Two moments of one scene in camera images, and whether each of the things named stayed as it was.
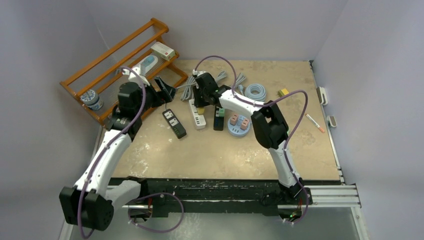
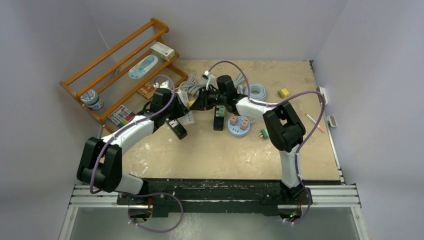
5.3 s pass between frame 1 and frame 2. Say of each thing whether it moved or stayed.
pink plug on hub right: stayed
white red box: stayed
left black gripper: moved
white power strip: moved
